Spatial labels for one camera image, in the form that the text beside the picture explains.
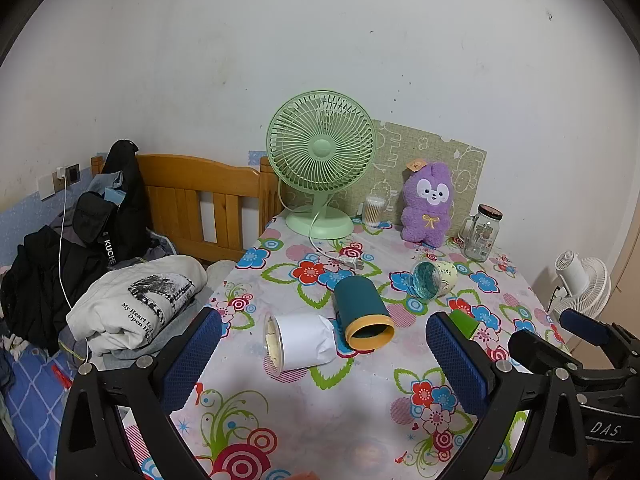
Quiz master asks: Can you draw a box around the green desk fan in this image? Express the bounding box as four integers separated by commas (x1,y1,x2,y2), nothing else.
265,90,378,240

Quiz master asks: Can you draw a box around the blue checked bed sheet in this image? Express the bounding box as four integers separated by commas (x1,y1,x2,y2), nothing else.
0,344,83,463

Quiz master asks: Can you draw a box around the folded white printed sweatshirt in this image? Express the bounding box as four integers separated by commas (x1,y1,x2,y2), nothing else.
66,254,209,356

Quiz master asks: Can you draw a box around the grey bedding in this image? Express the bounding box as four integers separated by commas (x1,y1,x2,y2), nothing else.
204,259,239,307

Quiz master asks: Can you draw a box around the glass jar mug with lid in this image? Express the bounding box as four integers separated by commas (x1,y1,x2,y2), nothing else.
459,204,504,262

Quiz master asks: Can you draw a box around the white fan cable with plug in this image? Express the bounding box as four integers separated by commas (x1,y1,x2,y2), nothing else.
308,212,365,272

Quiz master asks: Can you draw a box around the grey folded clothing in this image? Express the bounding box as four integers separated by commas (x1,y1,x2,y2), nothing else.
57,305,203,363

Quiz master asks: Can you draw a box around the wall socket panel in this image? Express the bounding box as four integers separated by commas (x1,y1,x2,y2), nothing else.
38,162,81,202

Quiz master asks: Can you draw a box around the white floor fan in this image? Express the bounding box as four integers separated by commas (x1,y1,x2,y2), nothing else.
544,249,612,319

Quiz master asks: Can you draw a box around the white cup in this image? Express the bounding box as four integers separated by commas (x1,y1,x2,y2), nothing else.
263,312,335,374

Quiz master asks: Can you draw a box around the wooden bed headboard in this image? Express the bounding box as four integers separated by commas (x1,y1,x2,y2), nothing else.
91,153,284,264

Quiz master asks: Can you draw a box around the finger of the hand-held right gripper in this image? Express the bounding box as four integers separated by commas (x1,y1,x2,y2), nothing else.
507,329,583,377
559,308,640,361

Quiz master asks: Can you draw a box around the floral tablecloth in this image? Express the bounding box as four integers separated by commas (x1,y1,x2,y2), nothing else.
117,212,572,480

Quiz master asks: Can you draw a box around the purple plush toy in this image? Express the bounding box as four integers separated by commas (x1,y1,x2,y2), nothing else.
400,159,455,248

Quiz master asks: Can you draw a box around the beige door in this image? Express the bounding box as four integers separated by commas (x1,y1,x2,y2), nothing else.
609,205,640,313

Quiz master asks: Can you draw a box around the cream mug with teal inside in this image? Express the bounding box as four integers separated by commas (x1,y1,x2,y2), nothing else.
411,260,459,303

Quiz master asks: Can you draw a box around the white charging cable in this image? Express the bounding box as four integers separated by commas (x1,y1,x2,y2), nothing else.
56,177,94,367

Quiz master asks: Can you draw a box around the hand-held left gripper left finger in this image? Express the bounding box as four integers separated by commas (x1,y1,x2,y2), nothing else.
56,307,224,480

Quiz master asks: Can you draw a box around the black clothing pile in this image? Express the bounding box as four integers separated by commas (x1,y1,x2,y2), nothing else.
0,224,109,357

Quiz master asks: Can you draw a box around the blue grey garment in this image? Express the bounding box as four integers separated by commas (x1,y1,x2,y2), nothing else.
87,171,127,207

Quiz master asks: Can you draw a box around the clear cotton swab jar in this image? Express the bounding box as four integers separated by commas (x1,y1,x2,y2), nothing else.
362,195,389,226

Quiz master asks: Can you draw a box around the teal cup with yellow rim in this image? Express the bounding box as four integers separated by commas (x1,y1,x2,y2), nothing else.
333,276,396,352

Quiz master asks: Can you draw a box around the small green block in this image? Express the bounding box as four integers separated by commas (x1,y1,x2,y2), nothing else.
448,308,480,340

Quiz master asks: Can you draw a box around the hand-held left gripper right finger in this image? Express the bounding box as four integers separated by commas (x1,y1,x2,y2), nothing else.
425,311,589,480

